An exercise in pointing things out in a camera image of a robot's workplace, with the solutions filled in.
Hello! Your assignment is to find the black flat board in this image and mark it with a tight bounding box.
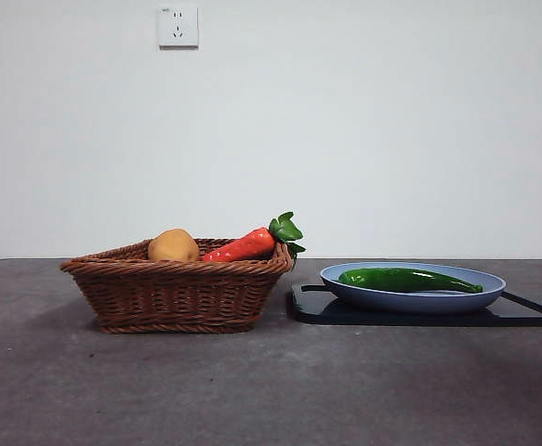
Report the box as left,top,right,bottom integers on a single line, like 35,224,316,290
290,282,542,327

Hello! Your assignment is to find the green pepper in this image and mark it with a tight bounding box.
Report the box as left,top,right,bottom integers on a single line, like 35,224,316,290
337,268,484,295

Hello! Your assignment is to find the orange carrot with green leaves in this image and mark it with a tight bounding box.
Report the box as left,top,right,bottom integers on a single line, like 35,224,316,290
200,211,308,264

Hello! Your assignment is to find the brown wicker basket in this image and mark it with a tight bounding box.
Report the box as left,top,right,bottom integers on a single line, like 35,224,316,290
59,237,297,335

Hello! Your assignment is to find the white wall socket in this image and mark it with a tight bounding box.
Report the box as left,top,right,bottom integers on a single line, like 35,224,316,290
158,5,201,50

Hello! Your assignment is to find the tan potato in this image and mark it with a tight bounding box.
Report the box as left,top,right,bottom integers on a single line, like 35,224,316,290
147,228,202,263

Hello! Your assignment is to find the blue plate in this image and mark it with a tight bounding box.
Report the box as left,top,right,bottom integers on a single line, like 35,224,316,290
319,262,507,316

